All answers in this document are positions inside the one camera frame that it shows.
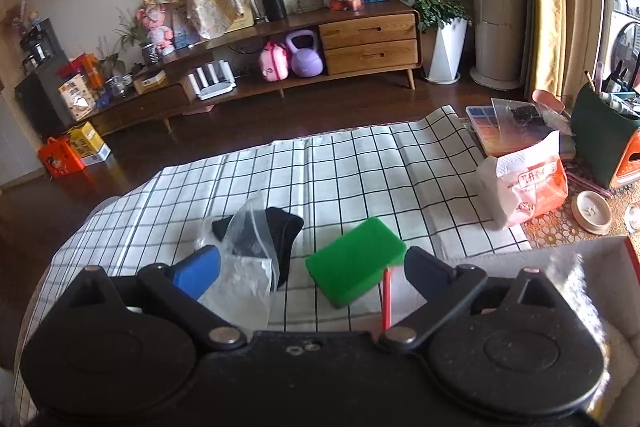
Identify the washing machine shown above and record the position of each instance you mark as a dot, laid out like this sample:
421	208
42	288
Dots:
620	40

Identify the white pet bowl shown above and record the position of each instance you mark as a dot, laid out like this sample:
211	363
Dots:
592	212

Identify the red cardboard box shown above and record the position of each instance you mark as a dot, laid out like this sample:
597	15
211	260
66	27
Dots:
526	351

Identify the white fluffy towel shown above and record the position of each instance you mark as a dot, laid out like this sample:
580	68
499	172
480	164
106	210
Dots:
621	364

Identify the wooden tv cabinet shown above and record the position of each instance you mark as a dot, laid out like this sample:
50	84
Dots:
381	37

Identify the black cylinder speaker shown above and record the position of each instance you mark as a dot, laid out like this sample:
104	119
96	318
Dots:
274	10

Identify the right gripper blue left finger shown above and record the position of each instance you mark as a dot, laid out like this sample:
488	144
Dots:
176	290

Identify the white router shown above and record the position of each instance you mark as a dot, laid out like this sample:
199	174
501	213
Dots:
212	80

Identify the green orange organizer box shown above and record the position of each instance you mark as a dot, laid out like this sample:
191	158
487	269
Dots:
607	142

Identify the checkered tablecloth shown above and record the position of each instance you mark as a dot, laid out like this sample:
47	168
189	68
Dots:
417	178

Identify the purple kettlebell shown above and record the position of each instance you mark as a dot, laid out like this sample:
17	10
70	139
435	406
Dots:
305	62

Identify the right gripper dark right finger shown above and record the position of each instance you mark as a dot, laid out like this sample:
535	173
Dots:
447	291

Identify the pink doll figure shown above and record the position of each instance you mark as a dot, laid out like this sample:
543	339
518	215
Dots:
151	16

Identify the yellow curtain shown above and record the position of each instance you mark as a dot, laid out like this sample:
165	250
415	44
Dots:
547	46

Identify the black mini fridge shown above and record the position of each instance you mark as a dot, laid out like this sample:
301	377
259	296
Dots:
37	94

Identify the yellow box on floor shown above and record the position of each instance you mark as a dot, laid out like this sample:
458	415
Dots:
88	144

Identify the clear bag with black item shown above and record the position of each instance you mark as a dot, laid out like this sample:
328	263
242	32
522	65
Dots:
241	273

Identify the orange gift bag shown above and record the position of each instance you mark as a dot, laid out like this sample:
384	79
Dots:
59	158

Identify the orange white snack bag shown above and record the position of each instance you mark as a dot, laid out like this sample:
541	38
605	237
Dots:
523	185

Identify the green sponge block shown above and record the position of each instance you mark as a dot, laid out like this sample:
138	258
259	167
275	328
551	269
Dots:
353	264

